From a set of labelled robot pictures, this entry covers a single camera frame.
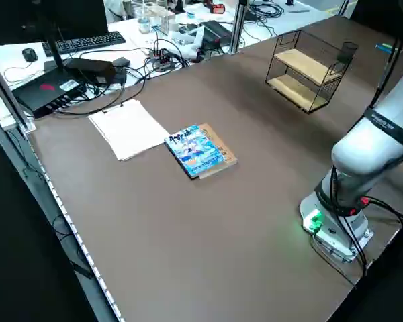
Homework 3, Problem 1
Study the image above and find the blue illustrated book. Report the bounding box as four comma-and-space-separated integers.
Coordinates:
163, 125, 226, 180

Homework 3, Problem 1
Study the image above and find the brown cover book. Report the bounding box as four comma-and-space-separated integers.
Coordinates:
191, 123, 238, 180

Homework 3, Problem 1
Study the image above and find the black mesh pen holder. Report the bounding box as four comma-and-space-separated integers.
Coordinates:
337, 41, 359, 65

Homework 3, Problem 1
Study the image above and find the clipboard with white paper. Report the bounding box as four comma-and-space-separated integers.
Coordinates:
87, 99, 171, 162

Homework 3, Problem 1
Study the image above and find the usb hub with red plugs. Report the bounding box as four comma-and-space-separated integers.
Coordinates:
149, 48, 175, 72

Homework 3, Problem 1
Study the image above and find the white plastic bag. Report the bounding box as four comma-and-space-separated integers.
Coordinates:
169, 25, 206, 63

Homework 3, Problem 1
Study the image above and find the black power adapter brick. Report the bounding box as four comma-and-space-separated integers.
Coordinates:
64, 57, 117, 85

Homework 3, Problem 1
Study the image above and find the clear plastic container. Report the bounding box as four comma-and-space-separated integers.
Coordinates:
150, 8, 175, 34

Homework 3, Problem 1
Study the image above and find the clear glass jar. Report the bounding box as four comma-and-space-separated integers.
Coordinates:
136, 8, 152, 34

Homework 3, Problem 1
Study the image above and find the red and black tool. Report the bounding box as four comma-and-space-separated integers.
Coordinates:
203, 0, 226, 15

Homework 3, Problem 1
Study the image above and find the black keyboard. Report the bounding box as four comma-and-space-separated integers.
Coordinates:
42, 31, 127, 56

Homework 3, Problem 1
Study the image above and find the black computer with red logo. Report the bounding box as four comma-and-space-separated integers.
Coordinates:
11, 72, 88, 118

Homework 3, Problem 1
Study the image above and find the black monitor with stand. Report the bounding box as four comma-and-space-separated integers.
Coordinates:
0, 0, 109, 73

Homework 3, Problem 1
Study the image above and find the white desk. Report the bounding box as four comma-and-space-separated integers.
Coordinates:
0, 0, 350, 131

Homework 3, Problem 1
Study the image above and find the black cable loop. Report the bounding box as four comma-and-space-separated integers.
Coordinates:
52, 65, 147, 117

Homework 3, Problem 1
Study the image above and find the black wire wooden shelf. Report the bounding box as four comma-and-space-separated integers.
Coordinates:
265, 29, 353, 115

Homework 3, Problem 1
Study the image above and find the aluminium profile post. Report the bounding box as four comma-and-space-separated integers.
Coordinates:
230, 0, 248, 54

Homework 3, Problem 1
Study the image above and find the black arm base cable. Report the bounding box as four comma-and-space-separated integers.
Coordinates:
330, 196, 403, 279

